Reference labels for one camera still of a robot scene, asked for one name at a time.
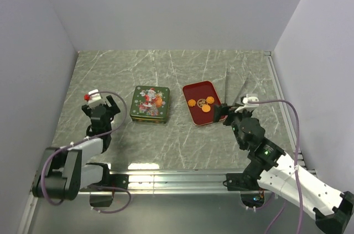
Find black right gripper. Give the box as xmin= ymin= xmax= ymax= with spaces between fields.
xmin=213 ymin=103 xmax=252 ymax=149

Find silver metal tongs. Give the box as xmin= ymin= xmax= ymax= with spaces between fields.
xmin=224 ymin=68 xmax=249 ymax=106

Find gold tin lid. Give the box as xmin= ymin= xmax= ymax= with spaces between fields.
xmin=129 ymin=85 xmax=170 ymax=120

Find green cookie tin box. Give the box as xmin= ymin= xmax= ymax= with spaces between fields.
xmin=131 ymin=117 xmax=168 ymax=123

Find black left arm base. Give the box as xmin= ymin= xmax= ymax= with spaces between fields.
xmin=88 ymin=174 xmax=129 ymax=208

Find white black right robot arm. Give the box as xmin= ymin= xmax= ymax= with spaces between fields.
xmin=214 ymin=104 xmax=353 ymax=233

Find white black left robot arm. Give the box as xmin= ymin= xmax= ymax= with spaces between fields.
xmin=31 ymin=90 xmax=121 ymax=206

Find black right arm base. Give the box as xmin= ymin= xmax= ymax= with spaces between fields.
xmin=222 ymin=173 xmax=274 ymax=212

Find orange swirl cookie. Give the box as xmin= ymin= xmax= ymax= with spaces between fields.
xmin=206 ymin=96 xmax=215 ymax=105
xmin=187 ymin=99 xmax=196 ymax=107

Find plain orange round cookie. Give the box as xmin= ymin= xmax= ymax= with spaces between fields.
xmin=201 ymin=104 xmax=211 ymax=113

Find red serving tray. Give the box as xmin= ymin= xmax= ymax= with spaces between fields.
xmin=182 ymin=81 xmax=221 ymax=126

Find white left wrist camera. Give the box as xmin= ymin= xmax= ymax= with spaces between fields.
xmin=84 ymin=89 xmax=105 ymax=108

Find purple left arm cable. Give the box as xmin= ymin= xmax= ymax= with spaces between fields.
xmin=40 ymin=90 xmax=132 ymax=214

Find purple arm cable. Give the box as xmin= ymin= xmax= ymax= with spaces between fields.
xmin=40 ymin=90 xmax=132 ymax=214
xmin=247 ymin=98 xmax=304 ymax=234

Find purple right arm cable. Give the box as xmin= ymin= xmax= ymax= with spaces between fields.
xmin=247 ymin=98 xmax=304 ymax=234

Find aluminium table edge rail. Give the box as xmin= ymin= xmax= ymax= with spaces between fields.
xmin=30 ymin=169 xmax=323 ymax=195

